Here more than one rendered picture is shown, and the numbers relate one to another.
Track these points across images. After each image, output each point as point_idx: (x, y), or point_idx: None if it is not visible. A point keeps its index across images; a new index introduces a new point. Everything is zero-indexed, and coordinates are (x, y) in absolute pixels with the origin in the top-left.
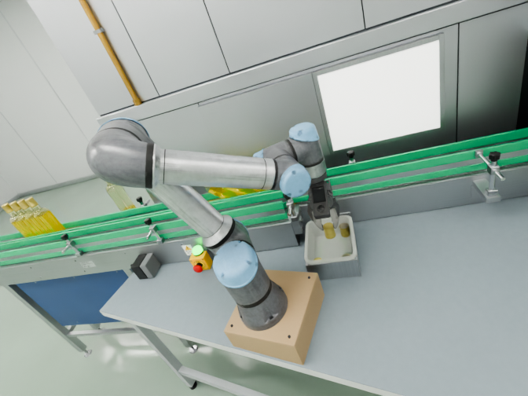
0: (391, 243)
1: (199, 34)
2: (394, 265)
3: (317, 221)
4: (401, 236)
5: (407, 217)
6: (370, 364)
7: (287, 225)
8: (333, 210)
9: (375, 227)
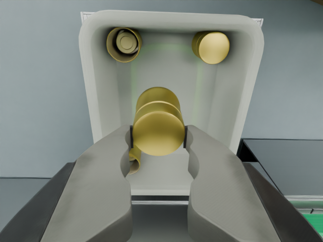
0: (32, 106)
1: None
2: (21, 38)
3: (220, 155)
4: (14, 125)
5: (7, 170)
6: None
7: (290, 190)
8: (73, 215)
9: (69, 157)
